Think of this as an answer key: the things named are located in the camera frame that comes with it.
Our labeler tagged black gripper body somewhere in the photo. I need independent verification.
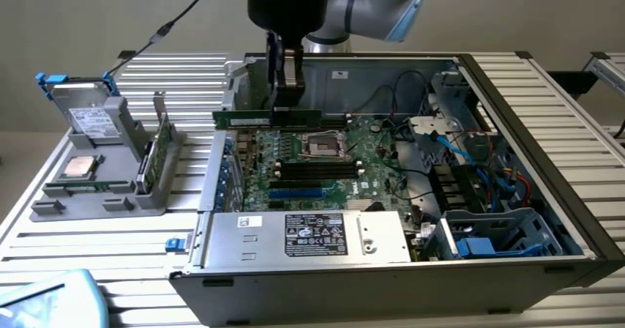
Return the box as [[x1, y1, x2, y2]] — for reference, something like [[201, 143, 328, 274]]
[[245, 0, 332, 45]]

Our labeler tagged black RAM slot bank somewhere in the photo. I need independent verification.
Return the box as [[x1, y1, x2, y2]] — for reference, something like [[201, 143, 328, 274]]
[[275, 158, 367, 182], [320, 113, 353, 131]]

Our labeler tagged CPU socket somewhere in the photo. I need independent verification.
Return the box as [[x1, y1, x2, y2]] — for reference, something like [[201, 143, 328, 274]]
[[291, 131, 349, 160]]

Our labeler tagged black expansion slot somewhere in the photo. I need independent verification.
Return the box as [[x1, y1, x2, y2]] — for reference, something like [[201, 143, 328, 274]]
[[268, 179, 324, 190]]

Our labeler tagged green Dell motherboard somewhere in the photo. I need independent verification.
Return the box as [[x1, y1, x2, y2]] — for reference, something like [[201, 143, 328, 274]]
[[232, 114, 423, 234]]

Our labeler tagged blue expansion slot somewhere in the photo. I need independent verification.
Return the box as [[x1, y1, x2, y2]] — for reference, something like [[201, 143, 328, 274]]
[[268, 188, 327, 199]]

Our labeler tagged green graphics card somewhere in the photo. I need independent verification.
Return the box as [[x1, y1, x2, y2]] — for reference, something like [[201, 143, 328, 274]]
[[144, 91, 173, 193]]

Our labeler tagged metal drive cage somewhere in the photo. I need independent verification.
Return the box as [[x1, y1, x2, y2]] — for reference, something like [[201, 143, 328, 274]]
[[408, 70, 500, 168]]

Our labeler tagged silver chipset heatsink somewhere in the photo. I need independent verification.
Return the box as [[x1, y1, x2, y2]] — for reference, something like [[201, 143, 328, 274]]
[[345, 199, 388, 214]]

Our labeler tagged silver power supply unit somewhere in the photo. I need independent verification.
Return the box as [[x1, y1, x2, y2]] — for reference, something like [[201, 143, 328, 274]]
[[201, 210, 415, 266]]

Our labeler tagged black fan shroud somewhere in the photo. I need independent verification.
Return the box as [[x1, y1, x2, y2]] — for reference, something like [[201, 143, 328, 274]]
[[427, 162, 491, 212]]

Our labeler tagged grey parts rack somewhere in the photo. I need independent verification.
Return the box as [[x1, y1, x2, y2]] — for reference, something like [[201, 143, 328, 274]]
[[28, 91, 188, 223]]

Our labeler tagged silver CPU chip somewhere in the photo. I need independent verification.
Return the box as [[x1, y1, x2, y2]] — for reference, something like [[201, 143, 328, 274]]
[[57, 154, 104, 181]]

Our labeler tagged blue case latch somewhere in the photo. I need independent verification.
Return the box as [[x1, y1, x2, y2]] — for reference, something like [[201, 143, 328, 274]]
[[165, 235, 191, 253]]

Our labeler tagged open grey PC case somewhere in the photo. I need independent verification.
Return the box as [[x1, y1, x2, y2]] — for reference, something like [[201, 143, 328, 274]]
[[167, 51, 625, 328]]

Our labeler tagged grey disk bay cage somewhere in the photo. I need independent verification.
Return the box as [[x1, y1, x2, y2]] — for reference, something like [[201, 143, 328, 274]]
[[440, 206, 565, 262]]

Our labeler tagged slatted metal side table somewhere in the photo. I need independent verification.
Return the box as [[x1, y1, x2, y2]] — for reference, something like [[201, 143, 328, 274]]
[[584, 51, 625, 100]]

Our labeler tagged light blue rounded device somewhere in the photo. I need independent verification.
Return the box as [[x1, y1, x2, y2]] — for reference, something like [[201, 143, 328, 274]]
[[0, 268, 112, 328]]

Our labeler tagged black looped wire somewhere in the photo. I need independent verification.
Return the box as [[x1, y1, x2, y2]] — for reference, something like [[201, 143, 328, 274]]
[[360, 70, 437, 124]]

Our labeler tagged black camera cable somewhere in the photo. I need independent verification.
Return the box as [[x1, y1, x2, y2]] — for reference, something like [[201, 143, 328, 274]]
[[104, 0, 203, 77]]

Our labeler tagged light blue SATA wire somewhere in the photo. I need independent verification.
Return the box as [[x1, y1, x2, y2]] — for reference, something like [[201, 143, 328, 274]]
[[425, 131, 479, 167]]

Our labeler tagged hard disk with blue bracket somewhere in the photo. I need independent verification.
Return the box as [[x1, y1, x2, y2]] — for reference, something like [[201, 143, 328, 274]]
[[35, 71, 123, 139]]

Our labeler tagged red wire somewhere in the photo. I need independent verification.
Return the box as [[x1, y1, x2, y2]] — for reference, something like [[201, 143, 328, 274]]
[[507, 166, 534, 204]]

